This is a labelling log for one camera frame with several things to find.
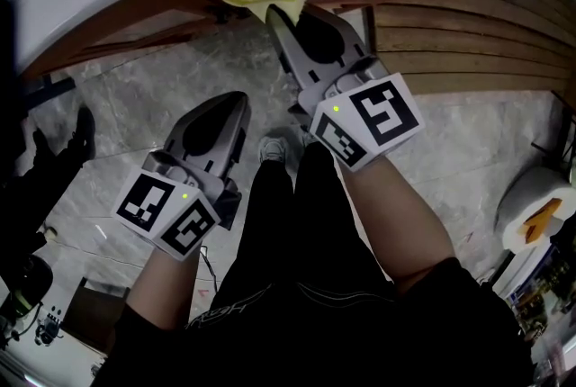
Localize white round stool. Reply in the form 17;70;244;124
494;166;576;252

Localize person's black shirt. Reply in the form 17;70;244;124
107;257;537;387

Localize blue white printed box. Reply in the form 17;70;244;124
492;236;576;377

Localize brown wooden slat panel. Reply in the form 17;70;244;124
372;0;576;110

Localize black thin cable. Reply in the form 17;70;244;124
197;244;219;293

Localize person's black trousers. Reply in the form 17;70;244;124
210;140;398;310

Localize black metal chair legs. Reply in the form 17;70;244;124
529;91;576;182

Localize black round device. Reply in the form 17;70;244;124
0;253;55;320

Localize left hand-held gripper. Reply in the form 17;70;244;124
110;90;252;261

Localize brown cardboard box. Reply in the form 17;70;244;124
59;276;131;354

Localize person's grey shoe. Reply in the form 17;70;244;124
257;134;292;167

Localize person's right forearm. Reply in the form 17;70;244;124
340;150;461;299

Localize orange yellow item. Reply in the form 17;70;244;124
521;197;566;242

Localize person's left forearm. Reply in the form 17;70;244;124
124;238;204;332

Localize black metal frame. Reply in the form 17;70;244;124
21;73;77;108

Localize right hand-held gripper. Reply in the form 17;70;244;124
266;3;427;174

